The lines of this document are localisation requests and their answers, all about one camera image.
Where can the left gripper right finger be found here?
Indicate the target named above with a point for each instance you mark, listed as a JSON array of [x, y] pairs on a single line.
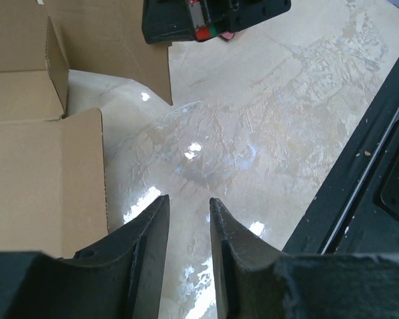
[[255, 280]]

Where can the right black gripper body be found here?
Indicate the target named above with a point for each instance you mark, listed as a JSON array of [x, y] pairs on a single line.
[[178, 20]]

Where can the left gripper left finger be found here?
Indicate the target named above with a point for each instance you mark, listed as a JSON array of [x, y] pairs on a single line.
[[119, 276]]

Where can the brown cardboard box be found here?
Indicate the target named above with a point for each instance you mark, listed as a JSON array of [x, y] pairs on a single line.
[[52, 188]]

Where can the pink notepad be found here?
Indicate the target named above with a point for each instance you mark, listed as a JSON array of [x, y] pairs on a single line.
[[227, 36]]

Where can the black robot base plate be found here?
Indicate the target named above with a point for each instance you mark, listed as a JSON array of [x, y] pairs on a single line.
[[356, 210]]

